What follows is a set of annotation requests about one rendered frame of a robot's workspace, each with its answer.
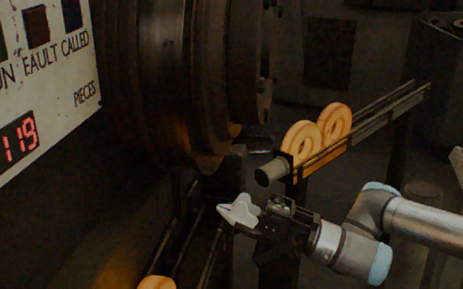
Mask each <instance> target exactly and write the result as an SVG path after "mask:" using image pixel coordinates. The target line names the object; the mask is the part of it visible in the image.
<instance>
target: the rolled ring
mask: <svg viewBox="0 0 463 289"><path fill-rule="evenodd" d="M136 289H177V287H176V285H175V283H174V281H172V279H171V278H169V277H165V276H160V275H148V276H147V277H145V279H144V280H143V281H141V282H140V284H139V286H137V288H136Z"/></svg>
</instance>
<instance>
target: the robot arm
mask: <svg viewBox="0 0 463 289"><path fill-rule="evenodd" d="M276 196H279V197H280V198H284V199H286V200H287V202H286V204H284V203H279V199H278V198H275V197H276ZM216 210H218V211H219V212H220V213H221V215H222V216H223V217H224V218H225V219H226V220H227V221H229V222H230V224H231V225H232V226H233V227H234V228H235V229H236V230H238V231H239V232H241V233H242V234H244V235H245V236H247V237H248V238H252V239H254V240H257V241H260V242H262V244H260V245H258V246H257V247H255V249H254V250H253V257H252V259H253V260H254V262H255V263H256V264H257V265H262V264H264V263H265V262H268V261H269V260H272V259H274V258H275V257H277V256H279V255H280V254H284V253H286V252H288V251H290V250H291V249H294V248H295V247H297V246H298V243H301V246H300V251H301V252H303V253H304V254H306V255H307V260H311V261H313V262H317V263H318V264H321V265H325V266H327V267H328V269H329V270H330V271H332V272H333V273H334V274H336V275H337V276H348V277H351V278H356V279H358V280H361V281H362V282H366V283H367V284H372V285H374V286H378V285H380V284H381V283H382V282H383V280H384V278H385V277H386V276H387V274H388V272H389V268H390V265H391V262H392V259H393V251H392V249H391V248H390V247H389V246H388V245H386V244H384V243H383V242H378V240H379V239H380V237H381V236H382V234H383V233H389V234H393V235H395V236H398V237H400V238H402V239H407V240H409V241H412V242H415V243H416V244H422V245H424V246H426V247H427V248H430V249H432V250H437V251H439V252H443V253H444V254H446V255H451V256H454V257H455V258H458V259H460V260H461V261H463V217H462V216H460V215H457V214H455V213H451V212H448V211H443V210H441V209H436V208H432V207H430V206H425V205H422V204H419V203H416V202H413V201H411V200H405V199H404V198H401V195H400V194H399V192H398V191H397V190H396V189H393V188H392V187H389V186H388V185H384V184H381V183H377V182H371V183H368V184H366V185H365V186H364V188H363V189H362V190H361V192H360V193H359V195H358V197H357V199H356V202H355V203H354V205H353V206H352V208H351V209H350V213H349V215H348V216H347V217H346V219H345V221H344V222H343V223H342V225H341V227H340V226H338V225H335V224H333V223H331V222H327V221H324V220H323V219H322V220H319V218H320V215H318V214H317V213H315V212H313V211H308V210H306V209H303V208H301V207H299V206H296V205H295V200H292V199H290V198H287V197H285V196H283V195H279V194H276V193H274V192H273V193H272V195H271V196H270V198H269V200H267V201H266V204H265V206H264V211H261V210H260V209H259V208H258V207H257V206H254V205H253V204H252V202H251V197H250V195H248V194H247V193H242V194H241V195H239V196H238V197H237V198H236V200H234V202H233V203H232V204H231V205H228V204H218V206H217V207H216ZM256 224H258V226H257V227H255V225H256Z"/></svg>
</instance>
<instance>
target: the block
mask: <svg viewBox="0 0 463 289"><path fill-rule="evenodd" d="M246 178H247V146H246V144H232V145H231V147H230V148H229V150H228V152H226V153H225V156H224V157H223V159H222V161H221V165H220V166H219V167H218V168H217V170H216V171H215V173H212V174H211V175H209V176H205V175H204V196H210V197H217V198H230V199H232V203H233V202H234V200H236V198H237V197H238V196H239V195H241V194H242V193H246Z"/></svg>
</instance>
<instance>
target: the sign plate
mask: <svg viewBox="0 0 463 289"><path fill-rule="evenodd" d="M63 1H65V0H0V21H1V25H2V29H3V32H4V36H5V43H6V49H7V53H8V58H7V59H4V60H0V187H1V186H2V185H3V184H6V182H7V181H9V180H10V179H11V178H13V177H14V176H15V175H16V174H17V173H20V172H21V171H22V169H24V168H26V167H27V166H28V165H29V164H30V163H33V161H34V160H36V159H37V158H38V157H40V156H41V155H42V154H43V153H44V152H46V151H48V149H49V148H50V147H51V146H53V145H54V144H55V143H56V142H58V141H59V140H60V139H62V138H63V137H64V136H65V135H67V134H68V133H70V131H71V130H74V129H75V127H76V126H78V125H79V124H81V123H82V122H83V121H85V120H86V119H87V118H89V117H90V116H91V115H92V114H94V113H95V112H97V110H98V109H101V108H102V98H101V93H100V87H99V81H98V74H97V62H96V56H95V50H94V44H93V38H92V21H91V15H90V8H89V2H88V0H81V16H82V23H83V26H82V27H77V28H76V29H73V30H71V32H69V31H68V29H67V23H66V17H65V7H64V2H63ZM42 6H44V7H45V8H46V13H47V18H48V26H49V35H50V40H48V41H46V42H44V43H42V44H38V45H36V46H34V47H31V43H30V38H29V34H28V31H27V19H26V15H25V12H28V11H31V10H33V9H37V8H39V7H42ZM28 118H30V120H33V124H34V130H33V133H34V132H35V133H36V137H37V141H36V142H35V141H34V136H33V134H32V135H30V136H27V135H24V131H23V127H22V125H23V124H24V121H25V120H27V119H28ZM18 128H20V130H21V134H22V138H21V139H20V138H19V135H18V131H17V129H18ZM5 137H6V141H7V143H8V147H6V146H5V140H4V138H5ZM21 141H23V145H24V147H25V151H24V152H22V145H21ZM34 143H36V146H33V148H32V149H29V147H30V146H31V145H32V144H34ZM8 150H9V151H10V154H11V161H10V162H9V159H8V155H7V151H8Z"/></svg>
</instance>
